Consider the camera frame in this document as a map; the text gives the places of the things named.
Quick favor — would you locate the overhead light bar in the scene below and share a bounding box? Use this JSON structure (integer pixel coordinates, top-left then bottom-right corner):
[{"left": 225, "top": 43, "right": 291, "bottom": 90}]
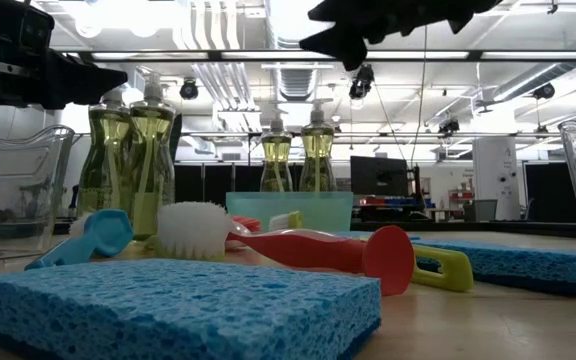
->
[{"left": 50, "top": 48, "right": 576, "bottom": 63}]

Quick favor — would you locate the black computer monitor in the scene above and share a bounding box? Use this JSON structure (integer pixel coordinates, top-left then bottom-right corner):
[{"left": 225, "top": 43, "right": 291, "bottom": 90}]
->
[{"left": 350, "top": 155, "right": 410, "bottom": 197}]

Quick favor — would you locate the black partition panel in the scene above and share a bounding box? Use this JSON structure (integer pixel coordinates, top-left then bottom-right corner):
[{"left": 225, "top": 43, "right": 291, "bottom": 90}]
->
[
  {"left": 174, "top": 163, "right": 269, "bottom": 205},
  {"left": 524, "top": 162, "right": 576, "bottom": 224}
]

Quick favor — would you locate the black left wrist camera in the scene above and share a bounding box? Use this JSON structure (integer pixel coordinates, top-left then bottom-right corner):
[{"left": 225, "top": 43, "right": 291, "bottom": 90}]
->
[{"left": 16, "top": 3, "right": 56, "bottom": 53}]

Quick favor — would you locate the green dish soap pump bottle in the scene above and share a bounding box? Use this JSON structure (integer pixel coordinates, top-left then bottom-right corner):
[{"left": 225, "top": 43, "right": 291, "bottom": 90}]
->
[
  {"left": 76, "top": 85, "right": 134, "bottom": 221},
  {"left": 299, "top": 98, "right": 338, "bottom": 194},
  {"left": 127, "top": 69, "right": 177, "bottom": 242},
  {"left": 260, "top": 107, "right": 294, "bottom": 194}
]

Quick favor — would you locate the silver ceiling air duct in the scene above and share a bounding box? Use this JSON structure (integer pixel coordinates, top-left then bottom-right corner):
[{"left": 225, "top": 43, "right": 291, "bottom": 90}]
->
[{"left": 265, "top": 0, "right": 335, "bottom": 101}]

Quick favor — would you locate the red dish brush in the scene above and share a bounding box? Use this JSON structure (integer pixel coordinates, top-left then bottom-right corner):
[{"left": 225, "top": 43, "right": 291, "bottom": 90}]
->
[{"left": 225, "top": 215, "right": 416, "bottom": 298}]

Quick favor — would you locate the yellow-green dish brush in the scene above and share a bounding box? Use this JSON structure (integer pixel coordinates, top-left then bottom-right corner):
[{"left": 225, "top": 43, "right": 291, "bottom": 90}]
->
[
  {"left": 145, "top": 200, "right": 233, "bottom": 263},
  {"left": 269, "top": 210, "right": 475, "bottom": 294}
]

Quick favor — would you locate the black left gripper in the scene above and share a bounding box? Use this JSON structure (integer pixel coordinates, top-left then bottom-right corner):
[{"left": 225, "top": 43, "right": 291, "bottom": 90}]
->
[{"left": 0, "top": 0, "right": 130, "bottom": 111}]

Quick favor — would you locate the white pillar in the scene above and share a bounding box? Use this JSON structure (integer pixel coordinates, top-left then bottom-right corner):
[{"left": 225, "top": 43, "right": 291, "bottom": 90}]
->
[{"left": 471, "top": 135, "right": 522, "bottom": 222}]

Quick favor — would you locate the thin hanging cable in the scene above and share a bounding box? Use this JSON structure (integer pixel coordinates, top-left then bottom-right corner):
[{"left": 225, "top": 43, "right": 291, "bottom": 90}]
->
[{"left": 408, "top": 24, "right": 429, "bottom": 169}]

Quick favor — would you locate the translucent green plastic tray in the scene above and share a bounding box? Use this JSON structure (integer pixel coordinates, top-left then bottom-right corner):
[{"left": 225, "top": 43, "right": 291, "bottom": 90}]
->
[{"left": 225, "top": 190, "right": 355, "bottom": 234}]

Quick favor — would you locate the blue sponge with dark scrubber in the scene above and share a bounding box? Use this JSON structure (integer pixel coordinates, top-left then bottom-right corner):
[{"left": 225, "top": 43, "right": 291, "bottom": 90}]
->
[
  {"left": 410, "top": 236, "right": 576, "bottom": 298},
  {"left": 337, "top": 229, "right": 422, "bottom": 242},
  {"left": 0, "top": 258, "right": 383, "bottom": 360}
]

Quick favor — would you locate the grey mesh basket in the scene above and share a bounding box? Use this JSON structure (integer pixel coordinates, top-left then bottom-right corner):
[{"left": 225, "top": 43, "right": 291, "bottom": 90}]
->
[{"left": 472, "top": 198, "right": 498, "bottom": 223}]

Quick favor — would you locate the black ceiling spotlight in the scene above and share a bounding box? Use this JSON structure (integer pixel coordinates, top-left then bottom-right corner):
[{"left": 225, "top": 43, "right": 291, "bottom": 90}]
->
[
  {"left": 532, "top": 82, "right": 557, "bottom": 101},
  {"left": 178, "top": 77, "right": 200, "bottom": 101},
  {"left": 437, "top": 117, "right": 462, "bottom": 137},
  {"left": 348, "top": 63, "right": 375, "bottom": 101}
]

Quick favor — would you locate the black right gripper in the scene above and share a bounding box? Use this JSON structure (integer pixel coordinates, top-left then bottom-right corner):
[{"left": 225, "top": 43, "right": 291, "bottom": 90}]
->
[{"left": 298, "top": 0, "right": 504, "bottom": 72}]

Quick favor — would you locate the blue dish brush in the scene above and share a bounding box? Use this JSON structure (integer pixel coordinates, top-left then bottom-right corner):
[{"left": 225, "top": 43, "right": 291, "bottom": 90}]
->
[{"left": 24, "top": 208, "right": 135, "bottom": 272}]

